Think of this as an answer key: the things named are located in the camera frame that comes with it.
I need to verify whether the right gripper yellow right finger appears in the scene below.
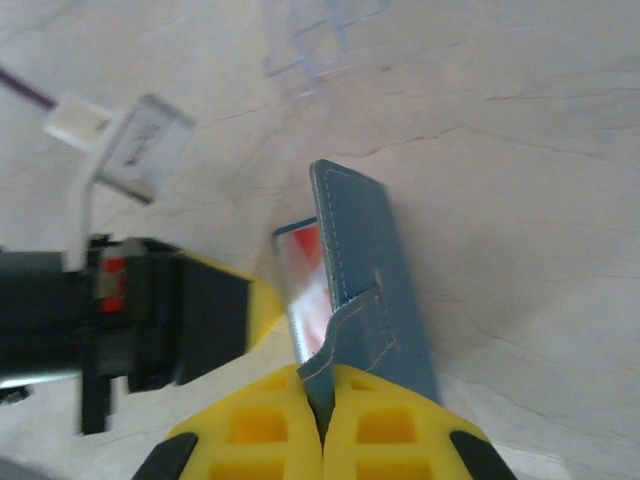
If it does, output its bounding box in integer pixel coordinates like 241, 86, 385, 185
319, 363, 519, 480

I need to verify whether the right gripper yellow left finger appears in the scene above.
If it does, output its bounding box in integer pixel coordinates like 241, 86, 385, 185
132, 363, 324, 480

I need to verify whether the teal leather card holder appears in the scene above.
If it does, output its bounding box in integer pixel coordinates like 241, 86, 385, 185
272, 159, 442, 436

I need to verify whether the clear acrylic card stand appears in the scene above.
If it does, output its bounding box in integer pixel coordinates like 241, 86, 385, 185
262, 0, 396, 101

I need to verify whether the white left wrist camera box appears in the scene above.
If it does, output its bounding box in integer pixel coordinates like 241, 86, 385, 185
42, 92, 196, 274

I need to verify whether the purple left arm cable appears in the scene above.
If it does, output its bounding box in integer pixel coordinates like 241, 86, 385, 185
0, 64, 57, 112

